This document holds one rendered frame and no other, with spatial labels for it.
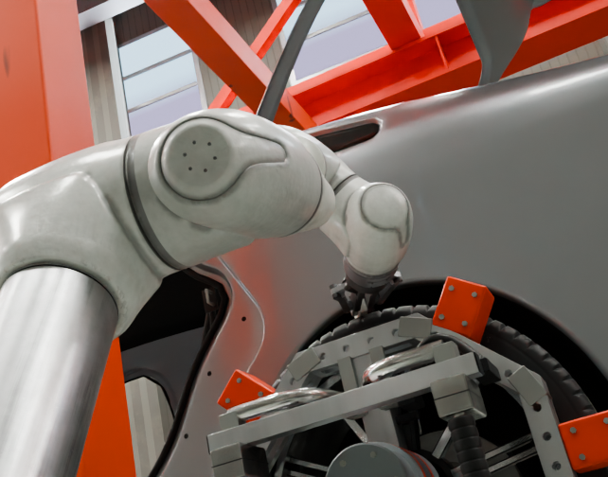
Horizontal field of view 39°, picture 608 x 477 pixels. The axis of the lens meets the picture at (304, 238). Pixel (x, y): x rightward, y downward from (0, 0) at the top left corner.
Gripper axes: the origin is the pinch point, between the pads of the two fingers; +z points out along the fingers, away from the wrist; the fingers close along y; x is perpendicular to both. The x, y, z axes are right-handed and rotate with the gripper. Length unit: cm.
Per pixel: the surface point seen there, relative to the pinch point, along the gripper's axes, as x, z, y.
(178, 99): 413, 486, -1
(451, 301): -8.9, -18.2, 11.4
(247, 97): 144, 129, 10
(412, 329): -10.9, -15.2, 4.3
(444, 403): -28.9, -37.0, -0.4
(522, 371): -23.8, -21.1, 17.0
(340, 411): -23.9, -28.0, -12.8
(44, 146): 46, -7, -50
